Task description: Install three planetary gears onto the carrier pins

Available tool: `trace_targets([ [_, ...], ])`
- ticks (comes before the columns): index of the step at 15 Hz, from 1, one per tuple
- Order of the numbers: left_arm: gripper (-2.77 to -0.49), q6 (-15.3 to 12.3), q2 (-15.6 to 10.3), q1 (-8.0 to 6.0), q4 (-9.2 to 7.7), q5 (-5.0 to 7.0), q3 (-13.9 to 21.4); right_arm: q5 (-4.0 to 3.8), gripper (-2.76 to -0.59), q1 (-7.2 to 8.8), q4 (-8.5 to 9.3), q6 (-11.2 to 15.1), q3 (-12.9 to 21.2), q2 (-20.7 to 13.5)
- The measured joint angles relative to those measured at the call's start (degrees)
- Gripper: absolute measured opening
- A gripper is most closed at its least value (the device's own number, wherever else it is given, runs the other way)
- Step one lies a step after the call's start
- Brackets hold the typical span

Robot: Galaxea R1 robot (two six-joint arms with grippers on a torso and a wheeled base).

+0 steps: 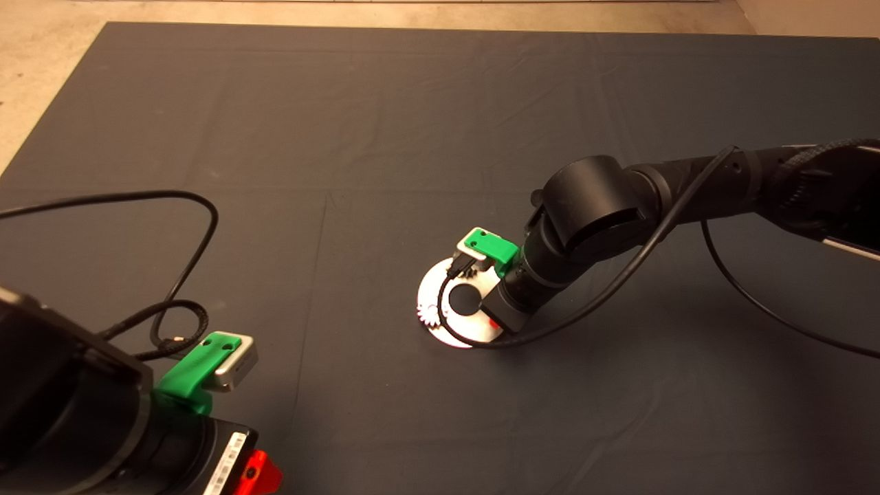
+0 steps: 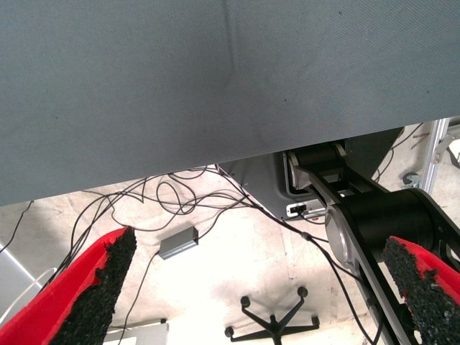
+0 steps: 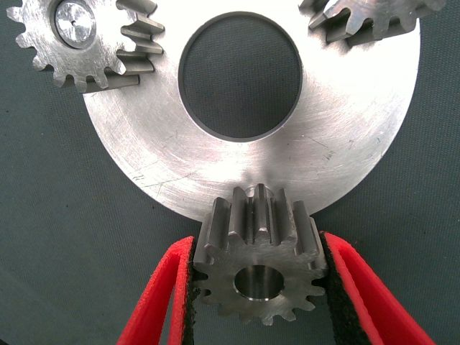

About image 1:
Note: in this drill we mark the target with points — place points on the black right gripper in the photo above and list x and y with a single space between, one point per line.
507 313

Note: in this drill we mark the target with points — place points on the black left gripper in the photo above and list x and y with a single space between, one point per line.
228 462

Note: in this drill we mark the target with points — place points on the small steel planetary gear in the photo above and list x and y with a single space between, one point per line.
423 317
474 273

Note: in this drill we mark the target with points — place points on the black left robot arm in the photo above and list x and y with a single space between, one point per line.
69 412

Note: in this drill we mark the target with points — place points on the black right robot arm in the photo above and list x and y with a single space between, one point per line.
598 206

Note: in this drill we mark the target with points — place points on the round metal carrier plate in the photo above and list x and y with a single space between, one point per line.
460 337

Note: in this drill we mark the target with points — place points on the dark grey table cloth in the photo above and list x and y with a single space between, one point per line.
481 103

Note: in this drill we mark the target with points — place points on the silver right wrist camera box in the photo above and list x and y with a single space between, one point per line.
471 253

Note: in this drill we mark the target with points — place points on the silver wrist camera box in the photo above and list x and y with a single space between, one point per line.
471 253
237 368

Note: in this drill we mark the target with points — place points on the green right camera mount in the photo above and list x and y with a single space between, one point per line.
496 249

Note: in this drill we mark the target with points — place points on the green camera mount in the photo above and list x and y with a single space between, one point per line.
496 249
189 371

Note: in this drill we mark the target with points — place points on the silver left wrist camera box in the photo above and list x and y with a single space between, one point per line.
237 368

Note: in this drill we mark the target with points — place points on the green left camera mount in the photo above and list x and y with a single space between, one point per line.
189 371

